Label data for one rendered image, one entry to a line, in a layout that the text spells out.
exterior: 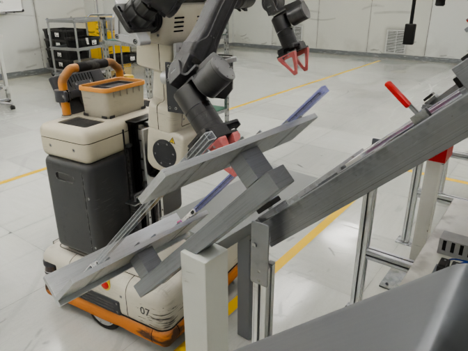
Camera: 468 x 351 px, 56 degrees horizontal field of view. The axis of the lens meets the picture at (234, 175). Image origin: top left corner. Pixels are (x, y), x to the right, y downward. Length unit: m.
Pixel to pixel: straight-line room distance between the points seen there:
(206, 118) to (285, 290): 1.34
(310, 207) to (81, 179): 0.94
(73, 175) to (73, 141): 0.13
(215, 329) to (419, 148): 0.49
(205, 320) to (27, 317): 1.37
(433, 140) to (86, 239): 1.32
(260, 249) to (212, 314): 0.27
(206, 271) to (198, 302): 0.07
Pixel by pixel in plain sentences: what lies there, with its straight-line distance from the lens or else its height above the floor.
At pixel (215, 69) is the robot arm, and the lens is 0.83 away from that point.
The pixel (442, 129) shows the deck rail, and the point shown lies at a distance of 0.83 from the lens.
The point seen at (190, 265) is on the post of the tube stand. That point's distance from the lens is 0.77.
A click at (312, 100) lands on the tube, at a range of 0.71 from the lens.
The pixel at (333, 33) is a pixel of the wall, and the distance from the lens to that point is 10.54.
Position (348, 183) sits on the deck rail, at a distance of 0.91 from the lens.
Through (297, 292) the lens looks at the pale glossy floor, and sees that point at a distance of 2.07.
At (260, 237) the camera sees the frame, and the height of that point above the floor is 0.72.
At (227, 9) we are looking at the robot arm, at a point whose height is 1.21.
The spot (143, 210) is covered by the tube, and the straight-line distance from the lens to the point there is 0.65.
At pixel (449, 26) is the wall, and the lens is 9.81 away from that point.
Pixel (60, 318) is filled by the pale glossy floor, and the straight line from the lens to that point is 2.04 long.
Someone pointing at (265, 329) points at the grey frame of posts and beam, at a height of 0.46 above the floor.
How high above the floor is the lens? 1.24
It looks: 22 degrees down
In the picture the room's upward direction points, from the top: straight up
